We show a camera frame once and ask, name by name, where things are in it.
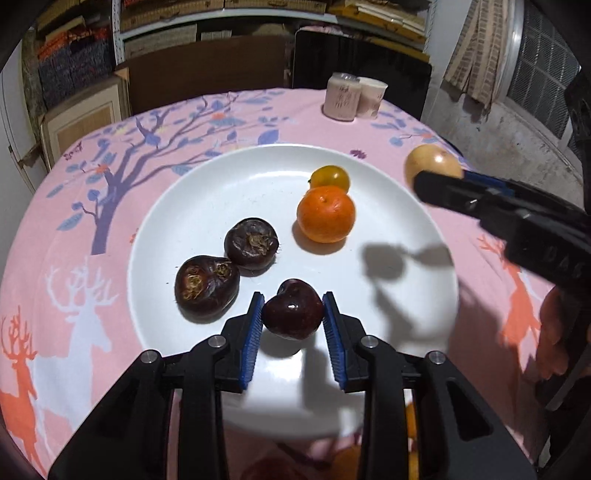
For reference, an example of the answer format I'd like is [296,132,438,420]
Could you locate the white plate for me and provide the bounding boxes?
[127,144,459,441]

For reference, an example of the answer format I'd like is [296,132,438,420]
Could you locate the pink deer print tablecloth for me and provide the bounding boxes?
[0,88,555,480]

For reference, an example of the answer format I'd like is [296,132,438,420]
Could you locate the paper cup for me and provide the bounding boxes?
[355,77,387,121]

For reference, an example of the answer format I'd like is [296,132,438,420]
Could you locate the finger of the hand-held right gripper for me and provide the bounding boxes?
[412,169,514,221]
[462,169,520,197]

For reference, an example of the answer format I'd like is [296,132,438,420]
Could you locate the brown wooden chair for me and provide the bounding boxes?
[115,36,289,116]

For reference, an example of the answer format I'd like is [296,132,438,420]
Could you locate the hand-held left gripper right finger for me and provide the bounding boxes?
[322,292,539,480]

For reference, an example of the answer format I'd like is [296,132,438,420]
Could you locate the person's right hand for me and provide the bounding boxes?
[536,286,589,378]

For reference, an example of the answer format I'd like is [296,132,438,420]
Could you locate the beige patterned curtain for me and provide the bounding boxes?
[445,0,526,112]

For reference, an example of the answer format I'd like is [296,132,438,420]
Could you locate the white shelf with boxes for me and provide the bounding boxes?
[113,0,432,51]

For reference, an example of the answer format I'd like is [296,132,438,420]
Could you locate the stack of patterned boxes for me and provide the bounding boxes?
[36,16,117,108]

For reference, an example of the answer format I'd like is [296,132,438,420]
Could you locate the beige framed panel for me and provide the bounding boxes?
[41,78,131,163]

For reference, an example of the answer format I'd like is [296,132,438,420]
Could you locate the black chair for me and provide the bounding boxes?
[292,25,432,121]

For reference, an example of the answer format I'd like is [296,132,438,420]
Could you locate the dark brown water chestnut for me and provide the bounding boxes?
[174,255,241,323]
[224,218,281,278]

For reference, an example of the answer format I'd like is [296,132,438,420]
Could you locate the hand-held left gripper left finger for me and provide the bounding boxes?
[48,292,265,480]

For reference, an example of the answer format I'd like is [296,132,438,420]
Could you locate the tangerine with green patch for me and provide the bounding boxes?
[308,165,351,193]

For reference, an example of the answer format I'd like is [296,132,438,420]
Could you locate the glossy dark red water chestnut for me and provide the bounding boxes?
[261,278,325,341]

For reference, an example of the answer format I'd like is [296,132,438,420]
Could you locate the pale yellow pepino melon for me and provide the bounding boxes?
[404,144,464,188]

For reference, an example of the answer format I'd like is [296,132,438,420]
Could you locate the window grille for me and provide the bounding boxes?
[505,0,583,149]

